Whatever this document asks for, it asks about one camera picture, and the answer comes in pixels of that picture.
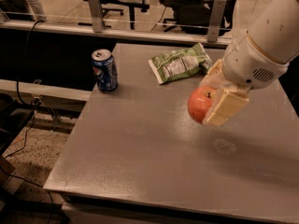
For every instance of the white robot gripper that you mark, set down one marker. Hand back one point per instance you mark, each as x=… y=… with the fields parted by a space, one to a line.
x=249 y=62

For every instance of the red apple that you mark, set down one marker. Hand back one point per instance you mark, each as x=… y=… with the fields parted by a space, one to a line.
x=199 y=102

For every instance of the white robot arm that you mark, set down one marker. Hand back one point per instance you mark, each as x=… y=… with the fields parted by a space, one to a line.
x=276 y=32

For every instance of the green chip bag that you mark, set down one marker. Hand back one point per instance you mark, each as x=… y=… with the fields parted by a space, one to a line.
x=181 y=63

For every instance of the black office chair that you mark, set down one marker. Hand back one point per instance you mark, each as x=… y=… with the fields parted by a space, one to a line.
x=193 y=16

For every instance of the blue Pepsi soda can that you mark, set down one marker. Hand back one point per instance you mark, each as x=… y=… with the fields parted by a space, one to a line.
x=105 y=70

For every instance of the black bin at left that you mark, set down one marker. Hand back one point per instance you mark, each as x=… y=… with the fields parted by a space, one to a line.
x=12 y=119

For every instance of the person in light clothing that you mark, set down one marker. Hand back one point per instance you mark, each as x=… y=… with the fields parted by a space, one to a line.
x=26 y=10

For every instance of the right metal glass bracket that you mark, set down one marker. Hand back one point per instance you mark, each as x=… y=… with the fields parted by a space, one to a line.
x=215 y=20

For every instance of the metal glass bracket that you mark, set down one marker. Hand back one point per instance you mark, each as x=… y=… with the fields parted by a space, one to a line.
x=97 y=16
x=215 y=20

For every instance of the left metal glass bracket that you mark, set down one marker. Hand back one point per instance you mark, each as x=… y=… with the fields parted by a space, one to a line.
x=97 y=16

